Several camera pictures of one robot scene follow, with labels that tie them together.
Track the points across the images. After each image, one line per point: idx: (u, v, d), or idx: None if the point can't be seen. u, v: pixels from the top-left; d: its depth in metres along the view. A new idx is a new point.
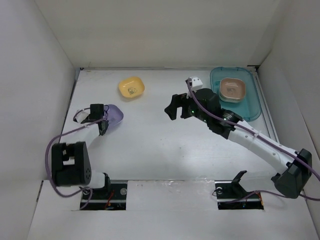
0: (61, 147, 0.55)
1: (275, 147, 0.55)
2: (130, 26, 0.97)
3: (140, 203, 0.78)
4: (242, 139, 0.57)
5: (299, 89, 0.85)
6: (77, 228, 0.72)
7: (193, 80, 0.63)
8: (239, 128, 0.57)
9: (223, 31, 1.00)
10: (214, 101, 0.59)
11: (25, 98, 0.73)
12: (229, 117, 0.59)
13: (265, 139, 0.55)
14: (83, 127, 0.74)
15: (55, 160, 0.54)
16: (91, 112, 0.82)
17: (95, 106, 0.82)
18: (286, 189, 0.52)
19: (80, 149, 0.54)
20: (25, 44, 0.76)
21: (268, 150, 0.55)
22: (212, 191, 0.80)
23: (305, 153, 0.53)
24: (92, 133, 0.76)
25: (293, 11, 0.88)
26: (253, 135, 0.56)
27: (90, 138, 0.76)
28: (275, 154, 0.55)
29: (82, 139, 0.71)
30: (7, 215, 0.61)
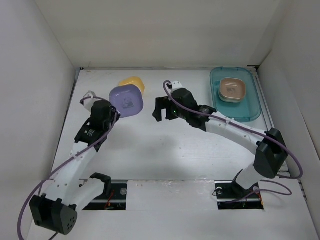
0: (39, 203, 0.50)
1: (247, 130, 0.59)
2: (130, 26, 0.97)
3: (141, 204, 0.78)
4: (217, 128, 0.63)
5: (300, 90, 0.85)
6: (78, 229, 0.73)
7: (173, 83, 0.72)
8: (213, 119, 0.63)
9: (223, 31, 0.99)
10: (188, 98, 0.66)
11: (25, 100, 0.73)
12: (205, 111, 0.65)
13: (236, 124, 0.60)
14: (71, 159, 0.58)
15: (34, 214, 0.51)
16: (92, 117, 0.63)
17: (98, 110, 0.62)
18: (264, 168, 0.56)
19: (57, 213, 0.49)
20: (25, 45, 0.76)
21: (240, 133, 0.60)
22: (212, 191, 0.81)
23: (275, 132, 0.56)
24: (85, 161, 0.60)
25: (294, 11, 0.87)
26: (225, 122, 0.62)
27: (82, 168, 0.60)
28: (246, 137, 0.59)
29: (68, 181, 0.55)
30: (8, 217, 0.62)
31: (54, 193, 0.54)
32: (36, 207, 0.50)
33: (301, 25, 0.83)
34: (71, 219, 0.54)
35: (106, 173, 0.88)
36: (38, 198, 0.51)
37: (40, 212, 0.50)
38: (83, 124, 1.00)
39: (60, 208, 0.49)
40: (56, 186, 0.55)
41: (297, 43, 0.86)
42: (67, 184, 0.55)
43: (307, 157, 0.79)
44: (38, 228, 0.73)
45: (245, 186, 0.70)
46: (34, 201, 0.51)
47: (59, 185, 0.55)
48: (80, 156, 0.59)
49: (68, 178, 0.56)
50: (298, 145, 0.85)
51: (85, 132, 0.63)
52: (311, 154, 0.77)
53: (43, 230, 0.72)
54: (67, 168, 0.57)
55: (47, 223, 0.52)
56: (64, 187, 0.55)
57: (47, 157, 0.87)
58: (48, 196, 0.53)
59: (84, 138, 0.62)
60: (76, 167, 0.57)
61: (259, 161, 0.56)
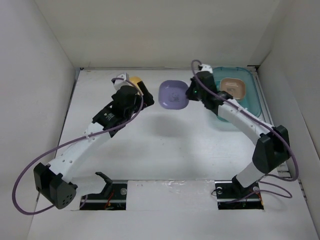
0: (41, 172, 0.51)
1: (255, 122, 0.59)
2: (130, 25, 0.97)
3: (141, 203, 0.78)
4: (228, 114, 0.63)
5: (300, 90, 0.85)
6: (77, 230, 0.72)
7: (204, 66, 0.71)
8: (225, 103, 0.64)
9: (224, 31, 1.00)
10: (209, 78, 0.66)
11: (25, 100, 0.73)
12: (222, 95, 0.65)
13: (247, 114, 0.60)
14: (83, 137, 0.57)
15: (36, 179, 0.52)
16: (116, 100, 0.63)
17: (122, 95, 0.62)
18: (261, 161, 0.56)
19: (53, 187, 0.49)
20: (25, 45, 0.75)
21: (247, 123, 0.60)
22: (212, 191, 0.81)
23: (282, 128, 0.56)
24: (95, 145, 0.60)
25: (294, 11, 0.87)
26: (237, 110, 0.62)
27: (92, 150, 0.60)
28: (252, 126, 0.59)
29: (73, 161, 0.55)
30: (8, 217, 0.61)
31: (57, 166, 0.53)
32: (38, 174, 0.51)
33: (301, 25, 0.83)
34: (67, 198, 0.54)
35: (106, 173, 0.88)
36: (42, 165, 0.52)
37: (41, 180, 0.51)
38: (83, 124, 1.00)
39: (59, 183, 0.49)
40: (61, 160, 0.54)
41: (297, 43, 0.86)
42: (72, 161, 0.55)
43: (307, 157, 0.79)
44: (38, 228, 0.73)
45: (244, 184, 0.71)
46: (37, 168, 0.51)
47: (65, 160, 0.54)
48: (92, 138, 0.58)
49: (75, 156, 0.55)
50: (298, 145, 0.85)
51: (105, 115, 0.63)
52: (311, 154, 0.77)
53: (42, 230, 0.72)
54: (77, 146, 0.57)
55: (46, 192, 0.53)
56: (69, 163, 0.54)
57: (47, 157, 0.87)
58: (51, 166, 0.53)
59: (102, 121, 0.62)
60: (84, 146, 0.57)
61: (258, 152, 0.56)
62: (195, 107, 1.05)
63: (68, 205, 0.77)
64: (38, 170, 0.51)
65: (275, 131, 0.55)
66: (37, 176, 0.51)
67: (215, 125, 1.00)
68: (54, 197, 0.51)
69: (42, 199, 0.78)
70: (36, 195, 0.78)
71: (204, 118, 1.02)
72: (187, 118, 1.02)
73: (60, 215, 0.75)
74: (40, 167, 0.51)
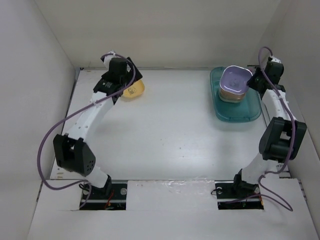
0: (61, 143, 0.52)
1: (284, 109, 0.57)
2: (130, 26, 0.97)
3: (141, 203, 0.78)
4: (268, 97, 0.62)
5: (300, 90, 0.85)
6: (77, 229, 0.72)
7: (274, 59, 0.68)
8: (273, 89, 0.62)
9: (224, 31, 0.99)
10: (276, 68, 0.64)
11: (25, 100, 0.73)
12: (277, 87, 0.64)
13: (283, 103, 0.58)
14: (91, 105, 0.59)
15: (57, 152, 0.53)
16: (110, 71, 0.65)
17: (116, 64, 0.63)
18: (264, 141, 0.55)
19: (78, 152, 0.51)
20: (25, 45, 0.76)
21: (276, 106, 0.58)
22: (212, 191, 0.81)
23: (303, 127, 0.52)
24: (102, 111, 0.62)
25: (294, 11, 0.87)
26: (278, 97, 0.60)
27: (100, 118, 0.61)
28: (279, 111, 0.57)
29: (88, 125, 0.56)
30: (8, 217, 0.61)
31: (76, 133, 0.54)
32: (59, 145, 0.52)
33: (302, 25, 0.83)
34: (89, 163, 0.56)
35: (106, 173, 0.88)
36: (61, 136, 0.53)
37: (62, 150, 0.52)
38: None
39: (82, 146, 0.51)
40: (77, 127, 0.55)
41: (297, 43, 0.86)
42: (87, 126, 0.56)
43: (307, 157, 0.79)
44: (38, 228, 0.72)
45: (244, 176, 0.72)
46: (57, 139, 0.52)
47: (81, 127, 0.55)
48: (99, 104, 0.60)
49: (89, 122, 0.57)
50: None
51: (103, 84, 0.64)
52: (311, 154, 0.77)
53: (42, 230, 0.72)
54: (87, 114, 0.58)
55: (69, 162, 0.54)
56: (84, 128, 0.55)
57: (47, 157, 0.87)
58: (70, 135, 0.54)
59: (103, 88, 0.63)
60: (95, 112, 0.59)
61: (267, 130, 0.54)
62: (196, 108, 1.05)
63: (68, 205, 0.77)
64: (58, 141, 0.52)
65: (294, 121, 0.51)
66: (58, 148, 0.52)
67: (215, 125, 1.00)
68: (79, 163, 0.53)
69: (41, 199, 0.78)
70: (35, 195, 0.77)
71: (205, 118, 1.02)
72: (187, 118, 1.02)
73: (60, 215, 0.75)
74: (58, 138, 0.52)
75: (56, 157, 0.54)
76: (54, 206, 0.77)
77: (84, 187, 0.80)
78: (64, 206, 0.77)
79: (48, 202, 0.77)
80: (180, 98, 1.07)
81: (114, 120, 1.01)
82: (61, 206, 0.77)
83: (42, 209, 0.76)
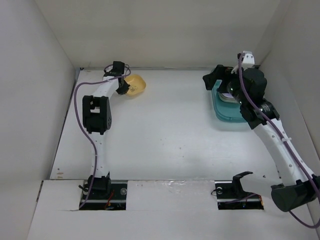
0: (88, 100, 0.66)
1: (295, 162, 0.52)
2: (130, 26, 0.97)
3: (140, 203, 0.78)
4: (267, 138, 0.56)
5: (299, 90, 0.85)
6: (77, 229, 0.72)
7: (246, 56, 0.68)
8: (269, 126, 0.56)
9: (223, 31, 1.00)
10: (259, 86, 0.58)
11: (25, 100, 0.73)
12: (266, 109, 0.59)
13: (290, 149, 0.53)
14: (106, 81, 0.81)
15: (84, 109, 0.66)
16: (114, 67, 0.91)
17: (118, 63, 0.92)
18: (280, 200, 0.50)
19: (104, 104, 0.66)
20: (25, 45, 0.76)
21: (287, 160, 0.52)
22: (212, 191, 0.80)
23: None
24: (113, 87, 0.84)
25: (293, 11, 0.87)
26: (281, 140, 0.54)
27: (112, 90, 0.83)
28: (291, 167, 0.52)
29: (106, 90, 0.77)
30: (7, 216, 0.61)
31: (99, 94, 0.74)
32: (87, 102, 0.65)
33: (301, 25, 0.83)
34: (109, 120, 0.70)
35: None
36: (88, 97, 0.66)
37: (89, 105, 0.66)
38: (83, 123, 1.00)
39: (105, 102, 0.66)
40: (99, 92, 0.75)
41: (297, 43, 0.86)
42: (106, 91, 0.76)
43: (307, 157, 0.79)
44: (37, 228, 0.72)
45: (244, 187, 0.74)
46: (85, 98, 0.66)
47: (101, 91, 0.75)
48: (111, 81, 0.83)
49: (107, 88, 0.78)
50: (297, 145, 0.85)
51: (109, 73, 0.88)
52: (311, 154, 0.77)
53: (42, 230, 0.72)
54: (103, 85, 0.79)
55: (94, 117, 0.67)
56: (104, 92, 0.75)
57: (47, 157, 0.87)
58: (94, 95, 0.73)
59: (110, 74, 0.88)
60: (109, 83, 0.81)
61: (284, 192, 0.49)
62: (195, 107, 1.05)
63: (67, 205, 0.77)
64: (87, 99, 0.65)
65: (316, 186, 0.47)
66: (85, 106, 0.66)
67: (215, 125, 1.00)
68: (102, 118, 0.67)
69: (42, 199, 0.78)
70: (35, 195, 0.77)
71: (204, 118, 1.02)
72: (187, 118, 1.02)
73: (60, 215, 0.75)
74: (86, 97, 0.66)
75: (83, 115, 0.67)
76: (54, 206, 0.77)
77: (84, 187, 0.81)
78: (64, 205, 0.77)
79: (48, 202, 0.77)
80: (180, 98, 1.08)
81: (114, 120, 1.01)
82: (61, 206, 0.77)
83: (42, 209, 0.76)
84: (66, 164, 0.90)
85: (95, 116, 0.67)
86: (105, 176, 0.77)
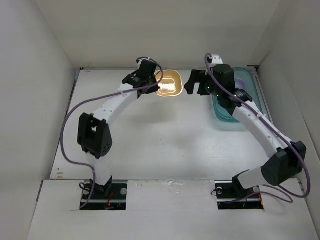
0: (87, 120, 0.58)
1: (273, 132, 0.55)
2: (130, 26, 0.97)
3: (140, 203, 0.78)
4: (245, 118, 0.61)
5: (300, 90, 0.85)
6: (77, 229, 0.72)
7: (214, 57, 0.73)
8: (245, 107, 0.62)
9: (224, 31, 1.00)
10: (228, 75, 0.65)
11: (25, 100, 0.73)
12: (240, 95, 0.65)
13: (266, 122, 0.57)
14: (118, 93, 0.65)
15: (81, 128, 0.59)
16: (140, 68, 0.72)
17: (147, 63, 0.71)
18: (271, 172, 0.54)
19: (100, 132, 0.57)
20: (25, 45, 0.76)
21: (264, 132, 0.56)
22: (212, 191, 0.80)
23: (300, 145, 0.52)
24: (128, 101, 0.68)
25: (293, 11, 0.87)
26: (257, 116, 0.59)
27: (125, 105, 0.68)
28: (270, 138, 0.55)
29: (112, 110, 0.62)
30: (7, 217, 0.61)
31: (101, 115, 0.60)
32: (84, 123, 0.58)
33: (301, 25, 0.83)
34: (107, 145, 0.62)
35: None
36: (86, 116, 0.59)
37: (86, 126, 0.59)
38: None
39: (103, 129, 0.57)
40: (103, 110, 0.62)
41: (297, 43, 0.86)
42: (112, 111, 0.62)
43: (308, 157, 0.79)
44: (37, 227, 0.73)
45: (244, 185, 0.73)
46: (83, 117, 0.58)
47: (106, 110, 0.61)
48: (126, 94, 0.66)
49: (113, 107, 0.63)
50: None
51: (132, 78, 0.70)
52: (311, 153, 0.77)
53: (42, 230, 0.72)
54: (113, 99, 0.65)
55: (88, 140, 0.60)
56: (109, 112, 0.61)
57: (47, 157, 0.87)
58: (95, 115, 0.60)
59: (131, 80, 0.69)
60: (121, 99, 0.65)
61: (270, 163, 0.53)
62: (195, 107, 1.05)
63: (67, 205, 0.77)
64: (84, 118, 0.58)
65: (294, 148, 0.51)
66: (82, 126, 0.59)
67: (215, 125, 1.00)
68: (97, 144, 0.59)
69: (41, 199, 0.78)
70: (35, 195, 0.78)
71: (204, 118, 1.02)
72: (187, 118, 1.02)
73: (60, 215, 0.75)
74: (84, 116, 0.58)
75: (78, 133, 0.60)
76: (54, 206, 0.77)
77: (84, 187, 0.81)
78: (64, 206, 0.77)
79: (48, 202, 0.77)
80: (180, 98, 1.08)
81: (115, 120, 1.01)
82: (61, 206, 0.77)
83: (42, 208, 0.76)
84: (66, 164, 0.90)
85: (91, 139, 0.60)
86: (103, 185, 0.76)
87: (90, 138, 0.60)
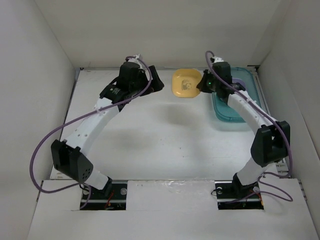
0: (59, 149, 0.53)
1: (260, 113, 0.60)
2: (130, 26, 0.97)
3: (140, 203, 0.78)
4: (236, 103, 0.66)
5: (299, 90, 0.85)
6: (77, 229, 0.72)
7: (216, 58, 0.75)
8: (237, 94, 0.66)
9: (223, 31, 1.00)
10: (225, 69, 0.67)
11: (25, 101, 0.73)
12: (236, 87, 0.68)
13: (254, 105, 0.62)
14: (93, 112, 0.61)
15: (54, 157, 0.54)
16: (121, 74, 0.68)
17: (126, 70, 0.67)
18: (258, 152, 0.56)
19: (74, 162, 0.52)
20: (25, 45, 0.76)
21: (252, 113, 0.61)
22: (212, 191, 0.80)
23: (284, 125, 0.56)
24: (106, 119, 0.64)
25: (293, 11, 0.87)
26: (246, 101, 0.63)
27: (103, 123, 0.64)
28: (256, 118, 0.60)
29: (87, 134, 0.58)
30: (8, 216, 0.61)
31: (74, 141, 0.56)
32: (56, 152, 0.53)
33: (301, 25, 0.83)
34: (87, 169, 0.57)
35: (106, 173, 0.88)
36: (58, 144, 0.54)
37: (59, 155, 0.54)
38: None
39: (77, 156, 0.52)
40: (77, 135, 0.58)
41: (297, 43, 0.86)
42: (87, 135, 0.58)
43: (308, 157, 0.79)
44: (37, 227, 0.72)
45: (243, 182, 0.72)
46: (54, 145, 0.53)
47: (80, 135, 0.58)
48: (103, 112, 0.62)
49: (89, 130, 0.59)
50: (298, 144, 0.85)
51: (111, 90, 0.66)
52: (311, 153, 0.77)
53: (43, 230, 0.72)
54: (88, 120, 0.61)
55: (64, 168, 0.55)
56: (84, 136, 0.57)
57: (47, 157, 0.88)
58: (68, 142, 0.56)
59: (109, 94, 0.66)
60: (98, 120, 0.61)
61: (256, 141, 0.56)
62: (195, 107, 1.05)
63: (68, 205, 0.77)
64: (55, 148, 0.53)
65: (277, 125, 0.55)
66: (54, 154, 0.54)
67: (215, 125, 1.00)
68: (74, 171, 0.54)
69: (42, 199, 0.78)
70: (35, 195, 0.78)
71: (204, 118, 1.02)
72: (187, 118, 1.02)
73: (61, 215, 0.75)
74: (55, 145, 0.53)
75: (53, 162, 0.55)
76: (54, 206, 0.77)
77: (84, 187, 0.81)
78: (64, 205, 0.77)
79: (48, 202, 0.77)
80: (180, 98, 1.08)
81: (115, 120, 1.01)
82: (62, 206, 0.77)
83: (43, 209, 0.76)
84: None
85: (67, 166, 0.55)
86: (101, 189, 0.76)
87: (66, 165, 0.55)
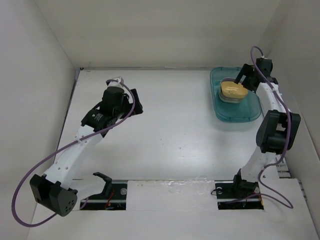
0: (38, 185, 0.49)
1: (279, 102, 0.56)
2: (130, 26, 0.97)
3: (140, 203, 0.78)
4: (261, 91, 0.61)
5: (300, 90, 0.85)
6: (77, 229, 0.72)
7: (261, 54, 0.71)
8: (266, 83, 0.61)
9: (224, 31, 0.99)
10: (266, 63, 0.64)
11: (25, 100, 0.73)
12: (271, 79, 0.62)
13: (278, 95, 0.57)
14: (73, 142, 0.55)
15: (34, 191, 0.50)
16: (104, 100, 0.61)
17: (110, 94, 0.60)
18: (261, 133, 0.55)
19: (54, 198, 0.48)
20: (25, 45, 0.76)
21: (270, 99, 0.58)
22: (212, 191, 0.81)
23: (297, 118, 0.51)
24: (89, 148, 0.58)
25: (293, 11, 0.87)
26: (271, 89, 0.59)
27: (87, 152, 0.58)
28: (273, 105, 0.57)
29: (68, 168, 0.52)
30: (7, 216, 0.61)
31: (54, 175, 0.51)
32: (35, 187, 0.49)
33: (302, 25, 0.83)
34: (71, 202, 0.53)
35: (106, 173, 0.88)
36: (37, 179, 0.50)
37: (39, 191, 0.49)
38: None
39: (58, 192, 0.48)
40: (56, 169, 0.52)
41: (297, 43, 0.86)
42: (68, 168, 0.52)
43: (308, 157, 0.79)
44: (37, 227, 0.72)
45: (243, 175, 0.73)
46: (34, 180, 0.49)
47: (60, 168, 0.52)
48: (84, 141, 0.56)
49: (70, 162, 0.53)
50: (298, 144, 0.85)
51: (92, 116, 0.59)
52: (311, 154, 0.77)
53: (42, 229, 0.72)
54: (69, 151, 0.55)
55: (45, 202, 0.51)
56: (64, 170, 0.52)
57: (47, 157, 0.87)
58: (48, 176, 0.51)
59: (90, 120, 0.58)
60: (79, 150, 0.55)
61: (263, 122, 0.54)
62: (195, 107, 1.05)
63: None
64: (34, 184, 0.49)
65: (288, 113, 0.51)
66: (34, 189, 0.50)
67: (215, 125, 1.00)
68: (56, 205, 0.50)
69: None
70: None
71: (204, 118, 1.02)
72: (188, 118, 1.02)
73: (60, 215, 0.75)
74: (34, 181, 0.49)
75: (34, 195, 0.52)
76: None
77: None
78: None
79: None
80: (180, 98, 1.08)
81: None
82: None
83: (42, 209, 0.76)
84: None
85: (48, 201, 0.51)
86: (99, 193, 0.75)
87: (47, 199, 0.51)
